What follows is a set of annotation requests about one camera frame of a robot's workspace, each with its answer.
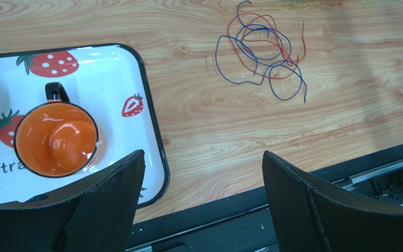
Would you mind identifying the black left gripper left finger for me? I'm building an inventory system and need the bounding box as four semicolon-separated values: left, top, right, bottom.
0;150;145;251

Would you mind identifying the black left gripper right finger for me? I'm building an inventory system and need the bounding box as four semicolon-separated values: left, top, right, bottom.
262;151;403;251

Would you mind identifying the orange transparent cup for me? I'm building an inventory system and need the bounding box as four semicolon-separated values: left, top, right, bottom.
14;82;107;178

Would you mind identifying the white strawberry print tray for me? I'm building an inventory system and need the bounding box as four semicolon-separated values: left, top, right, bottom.
0;44;169;207

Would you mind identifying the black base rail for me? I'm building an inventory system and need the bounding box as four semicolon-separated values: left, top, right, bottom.
128;144;403;251

